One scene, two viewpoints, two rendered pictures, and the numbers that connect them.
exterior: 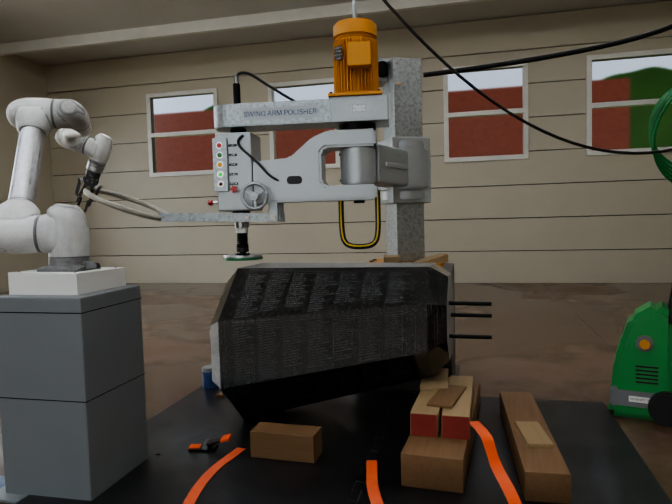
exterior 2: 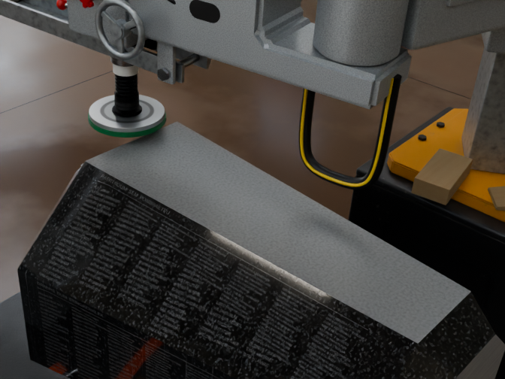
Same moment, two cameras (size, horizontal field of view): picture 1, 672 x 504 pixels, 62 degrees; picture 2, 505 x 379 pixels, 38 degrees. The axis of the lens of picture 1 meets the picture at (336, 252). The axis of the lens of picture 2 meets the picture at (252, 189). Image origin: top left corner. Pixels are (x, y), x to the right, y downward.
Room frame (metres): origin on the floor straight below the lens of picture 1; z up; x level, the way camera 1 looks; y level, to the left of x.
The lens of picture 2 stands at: (1.56, -0.55, 1.86)
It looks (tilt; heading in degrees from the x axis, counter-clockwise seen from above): 33 degrees down; 23
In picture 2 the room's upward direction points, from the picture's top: 4 degrees clockwise
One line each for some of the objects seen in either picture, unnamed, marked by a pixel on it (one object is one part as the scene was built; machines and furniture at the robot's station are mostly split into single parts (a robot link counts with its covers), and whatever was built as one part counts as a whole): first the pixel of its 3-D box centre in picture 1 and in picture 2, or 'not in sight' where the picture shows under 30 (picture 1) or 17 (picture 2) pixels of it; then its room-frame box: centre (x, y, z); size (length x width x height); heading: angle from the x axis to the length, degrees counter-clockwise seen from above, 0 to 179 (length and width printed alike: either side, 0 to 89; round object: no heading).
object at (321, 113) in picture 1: (300, 118); not in sight; (3.08, 0.17, 1.62); 0.96 x 0.25 x 0.17; 84
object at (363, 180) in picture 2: (359, 220); (343, 127); (3.04, -0.13, 1.05); 0.23 x 0.03 x 0.32; 84
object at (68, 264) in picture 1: (73, 263); not in sight; (2.31, 1.09, 0.91); 0.22 x 0.18 x 0.06; 80
